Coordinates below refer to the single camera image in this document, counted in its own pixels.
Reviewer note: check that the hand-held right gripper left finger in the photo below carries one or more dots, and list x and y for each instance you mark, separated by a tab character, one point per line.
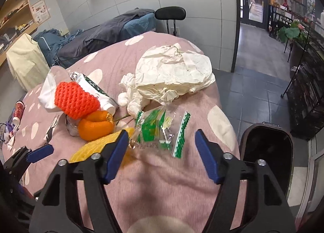
115	158

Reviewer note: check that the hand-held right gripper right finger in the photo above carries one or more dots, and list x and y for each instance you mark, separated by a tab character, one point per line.
206	158

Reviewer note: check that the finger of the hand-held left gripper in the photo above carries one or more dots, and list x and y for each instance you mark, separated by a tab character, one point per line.
40	152

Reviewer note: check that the yellow foam fruit net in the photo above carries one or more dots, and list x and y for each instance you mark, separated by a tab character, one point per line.
101	144

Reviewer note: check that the orange peel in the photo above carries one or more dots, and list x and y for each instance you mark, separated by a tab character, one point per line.
95	129

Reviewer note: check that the clear plastic cup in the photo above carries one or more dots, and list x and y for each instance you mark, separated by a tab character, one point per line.
70	128

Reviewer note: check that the clear green-printed plastic bag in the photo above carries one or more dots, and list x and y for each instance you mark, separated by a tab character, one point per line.
151	126

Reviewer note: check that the white plastic bag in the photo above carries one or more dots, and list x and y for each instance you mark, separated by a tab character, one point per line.
48	93

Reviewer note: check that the red foam fruit net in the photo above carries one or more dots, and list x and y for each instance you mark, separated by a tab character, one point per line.
76	101

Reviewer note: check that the black trash bin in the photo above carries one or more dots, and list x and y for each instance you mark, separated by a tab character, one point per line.
268	152

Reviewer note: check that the white tissue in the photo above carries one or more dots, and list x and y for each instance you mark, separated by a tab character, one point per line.
131	96

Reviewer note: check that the white paper bag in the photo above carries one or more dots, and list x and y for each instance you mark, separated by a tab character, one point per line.
172	71

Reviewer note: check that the pink polka-dot blanket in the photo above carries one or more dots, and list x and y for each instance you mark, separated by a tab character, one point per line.
164	172

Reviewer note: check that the red can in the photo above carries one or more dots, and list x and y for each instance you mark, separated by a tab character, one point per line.
19	111

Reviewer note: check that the cream cloth cover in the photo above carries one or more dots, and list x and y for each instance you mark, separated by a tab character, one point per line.
25	63

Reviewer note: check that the blue bedsheet pile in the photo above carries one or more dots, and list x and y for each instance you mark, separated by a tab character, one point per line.
50	43

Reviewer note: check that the grey bed cover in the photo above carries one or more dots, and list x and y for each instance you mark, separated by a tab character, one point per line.
101	33

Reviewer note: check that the blue bed cloth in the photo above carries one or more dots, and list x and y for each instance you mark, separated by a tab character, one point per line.
141	25

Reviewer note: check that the black padded stool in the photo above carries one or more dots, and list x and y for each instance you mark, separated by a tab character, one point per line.
170	13

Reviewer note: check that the green potted plant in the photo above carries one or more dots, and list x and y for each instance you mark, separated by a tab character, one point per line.
288	33

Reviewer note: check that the black metal stand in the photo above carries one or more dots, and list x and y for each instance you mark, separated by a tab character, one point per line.
272	20

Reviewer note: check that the white pump bottle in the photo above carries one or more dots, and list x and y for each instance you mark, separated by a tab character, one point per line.
322	19

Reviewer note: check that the wall poster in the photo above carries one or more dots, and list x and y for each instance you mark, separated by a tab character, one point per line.
40	10

